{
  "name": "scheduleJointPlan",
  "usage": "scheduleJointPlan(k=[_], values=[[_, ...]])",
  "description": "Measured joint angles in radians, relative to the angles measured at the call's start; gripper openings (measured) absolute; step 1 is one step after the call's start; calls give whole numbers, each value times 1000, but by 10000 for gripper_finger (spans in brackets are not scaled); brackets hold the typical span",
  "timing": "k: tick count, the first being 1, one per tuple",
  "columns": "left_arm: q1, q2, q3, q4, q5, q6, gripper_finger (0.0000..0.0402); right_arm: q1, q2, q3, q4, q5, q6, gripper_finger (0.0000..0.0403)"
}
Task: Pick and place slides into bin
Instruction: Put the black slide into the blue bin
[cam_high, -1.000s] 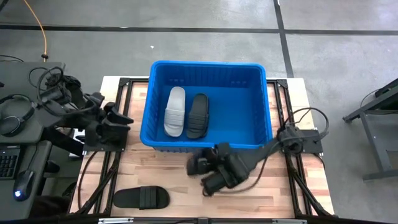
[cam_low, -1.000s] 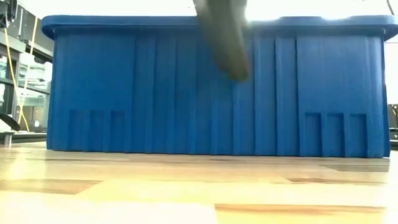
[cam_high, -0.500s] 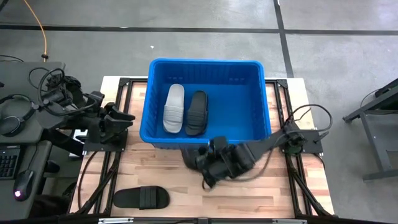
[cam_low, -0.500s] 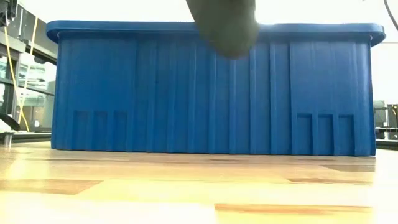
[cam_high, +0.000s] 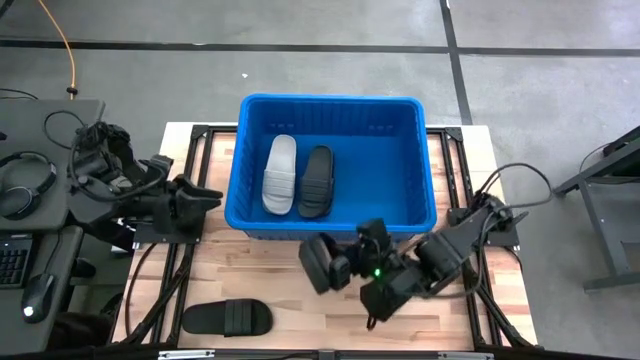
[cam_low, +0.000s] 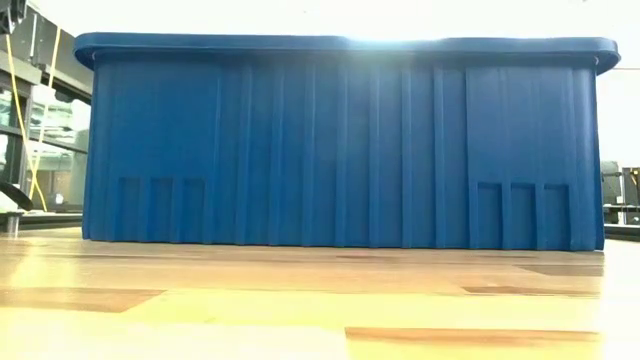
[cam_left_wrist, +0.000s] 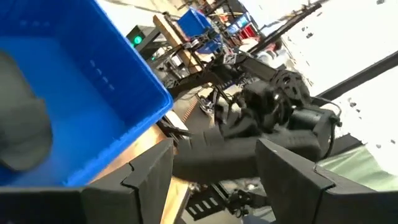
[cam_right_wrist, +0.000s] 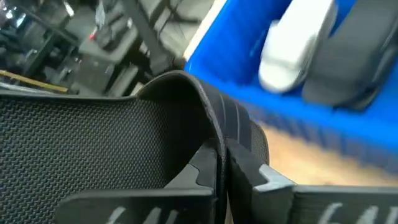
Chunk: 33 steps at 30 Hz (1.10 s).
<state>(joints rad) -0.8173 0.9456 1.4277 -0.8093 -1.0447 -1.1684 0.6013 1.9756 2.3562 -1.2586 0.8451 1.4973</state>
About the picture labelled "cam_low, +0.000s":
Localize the yellow cable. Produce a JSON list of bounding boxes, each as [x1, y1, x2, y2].
[[3, 27, 62, 212]]

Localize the background metal rack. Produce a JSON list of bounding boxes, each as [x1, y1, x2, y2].
[[601, 159, 640, 226]]

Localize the dark background beam structure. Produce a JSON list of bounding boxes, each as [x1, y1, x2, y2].
[[0, 0, 95, 214]]

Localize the blue plastic bin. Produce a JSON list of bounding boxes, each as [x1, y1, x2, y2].
[[73, 31, 622, 253]]

